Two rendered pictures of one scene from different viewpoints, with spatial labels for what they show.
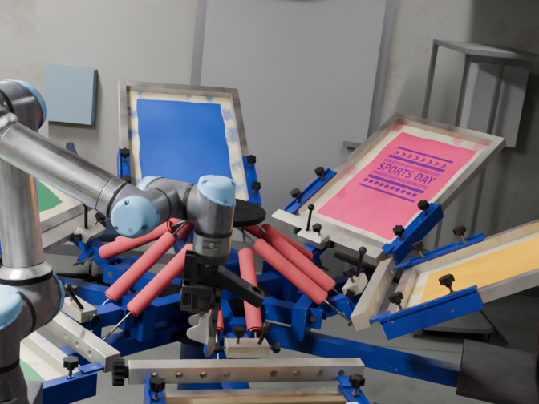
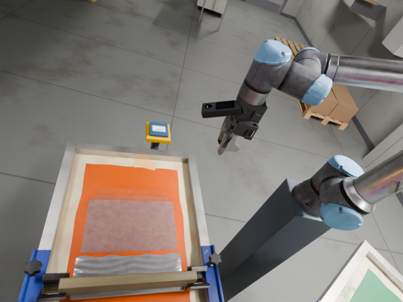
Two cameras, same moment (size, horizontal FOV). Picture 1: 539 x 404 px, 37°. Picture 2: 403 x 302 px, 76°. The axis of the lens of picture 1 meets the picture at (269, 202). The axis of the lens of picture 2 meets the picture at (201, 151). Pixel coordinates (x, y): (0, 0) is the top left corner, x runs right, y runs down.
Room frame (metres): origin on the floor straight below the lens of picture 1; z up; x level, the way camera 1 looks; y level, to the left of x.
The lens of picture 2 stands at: (2.15, -0.07, 1.91)
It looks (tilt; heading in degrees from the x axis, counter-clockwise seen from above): 44 degrees down; 170
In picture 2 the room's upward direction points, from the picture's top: 24 degrees clockwise
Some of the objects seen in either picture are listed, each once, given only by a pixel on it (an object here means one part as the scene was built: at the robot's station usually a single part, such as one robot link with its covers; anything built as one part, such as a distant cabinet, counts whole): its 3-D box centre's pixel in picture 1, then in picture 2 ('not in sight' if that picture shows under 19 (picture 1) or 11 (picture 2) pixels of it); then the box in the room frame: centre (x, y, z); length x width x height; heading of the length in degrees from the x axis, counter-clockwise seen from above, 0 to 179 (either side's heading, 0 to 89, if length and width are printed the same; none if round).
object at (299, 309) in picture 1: (212, 296); not in sight; (2.71, 0.16, 0.99); 0.82 x 0.79 x 0.12; 15
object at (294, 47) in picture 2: not in sight; (293, 53); (-3.44, 1.95, 0.05); 1.14 x 0.78 x 0.11; 4
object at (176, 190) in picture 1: (164, 199); (304, 81); (1.55, 0.21, 1.66); 0.11 x 0.11 x 0.08; 76
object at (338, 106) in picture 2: not in sight; (322, 94); (-1.67, 2.09, 0.19); 1.09 x 0.73 x 0.39; 4
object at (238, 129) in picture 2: (204, 280); (243, 115); (1.54, 0.11, 1.50); 0.09 x 0.08 x 0.12; 94
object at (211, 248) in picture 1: (212, 244); (253, 91); (1.54, 0.10, 1.58); 0.08 x 0.08 x 0.05
